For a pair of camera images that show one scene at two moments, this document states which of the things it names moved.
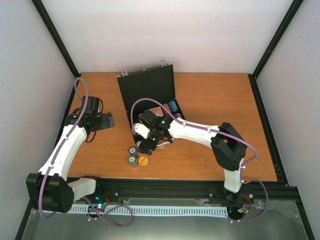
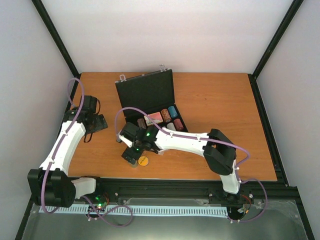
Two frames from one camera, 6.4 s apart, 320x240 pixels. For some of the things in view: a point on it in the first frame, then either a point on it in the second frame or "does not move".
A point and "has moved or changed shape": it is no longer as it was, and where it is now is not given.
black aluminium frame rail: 200,191 does not move
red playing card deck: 157,111 has moved or changed shape
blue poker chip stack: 173,106 has moved or changed shape
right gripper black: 146,150 -> 135,155
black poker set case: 156,84 has moved or changed shape
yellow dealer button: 143,161 does not move
